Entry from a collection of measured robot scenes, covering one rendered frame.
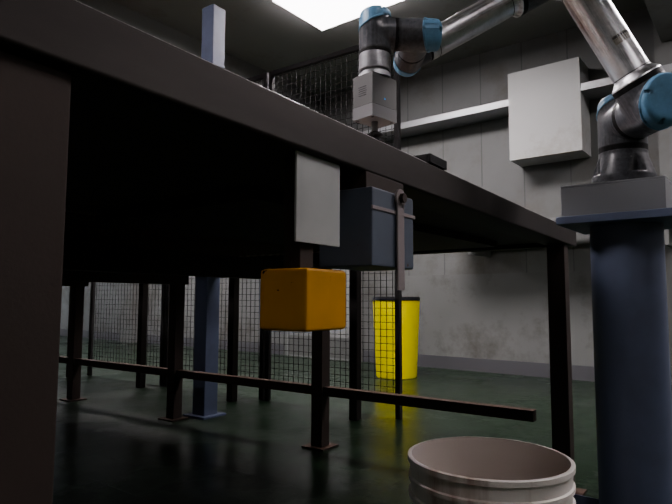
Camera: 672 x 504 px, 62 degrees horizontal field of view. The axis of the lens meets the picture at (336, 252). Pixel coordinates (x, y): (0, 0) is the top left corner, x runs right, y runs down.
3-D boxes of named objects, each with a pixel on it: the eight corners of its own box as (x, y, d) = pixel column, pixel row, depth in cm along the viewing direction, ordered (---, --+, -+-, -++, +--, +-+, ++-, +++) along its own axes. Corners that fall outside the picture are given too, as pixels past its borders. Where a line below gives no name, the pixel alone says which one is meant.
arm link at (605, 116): (633, 153, 152) (631, 104, 152) (662, 140, 138) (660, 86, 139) (589, 153, 151) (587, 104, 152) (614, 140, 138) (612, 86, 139)
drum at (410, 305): (406, 381, 450) (405, 296, 456) (362, 377, 475) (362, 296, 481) (429, 376, 484) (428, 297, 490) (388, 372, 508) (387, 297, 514)
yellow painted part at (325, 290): (347, 329, 76) (347, 159, 78) (306, 332, 69) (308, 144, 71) (301, 327, 81) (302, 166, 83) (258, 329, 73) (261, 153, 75)
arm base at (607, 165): (665, 185, 145) (664, 147, 145) (645, 177, 134) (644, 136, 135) (605, 192, 156) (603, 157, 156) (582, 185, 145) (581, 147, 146)
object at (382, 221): (421, 290, 93) (420, 183, 94) (379, 289, 81) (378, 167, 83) (364, 291, 99) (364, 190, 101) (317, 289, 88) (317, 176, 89)
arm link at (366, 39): (396, 2, 129) (359, 2, 129) (396, 48, 128) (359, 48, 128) (392, 19, 137) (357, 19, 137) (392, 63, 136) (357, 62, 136)
